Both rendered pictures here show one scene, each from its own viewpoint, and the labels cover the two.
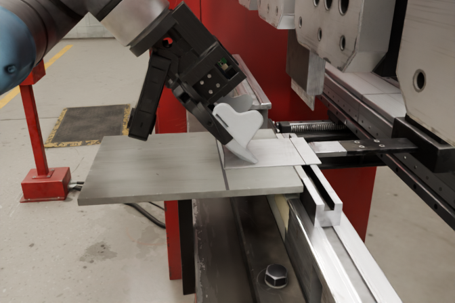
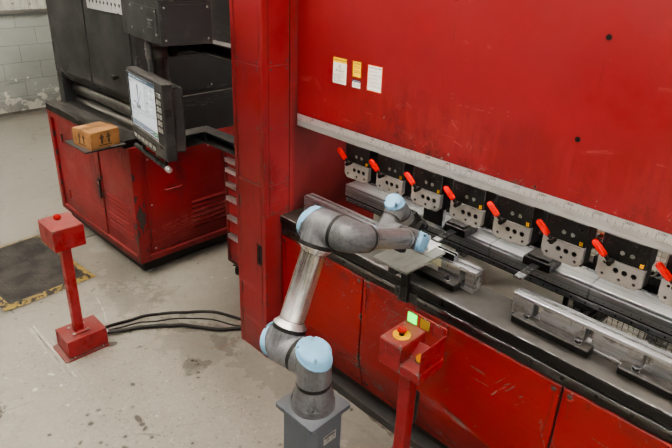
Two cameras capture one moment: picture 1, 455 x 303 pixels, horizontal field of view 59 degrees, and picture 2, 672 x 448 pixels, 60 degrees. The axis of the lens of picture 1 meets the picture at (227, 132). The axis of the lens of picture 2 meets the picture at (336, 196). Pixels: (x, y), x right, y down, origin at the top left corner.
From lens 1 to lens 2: 2.13 m
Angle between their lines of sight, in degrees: 36
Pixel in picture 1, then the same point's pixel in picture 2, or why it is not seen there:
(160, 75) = not seen: hidden behind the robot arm
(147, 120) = not seen: hidden behind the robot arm
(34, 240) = (129, 381)
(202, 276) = (425, 287)
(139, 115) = not seen: hidden behind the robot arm
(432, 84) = (499, 232)
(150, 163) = (403, 259)
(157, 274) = (254, 358)
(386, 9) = (483, 218)
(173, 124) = (273, 244)
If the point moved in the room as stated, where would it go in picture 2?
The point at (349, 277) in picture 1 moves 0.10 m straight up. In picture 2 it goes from (470, 268) to (473, 247)
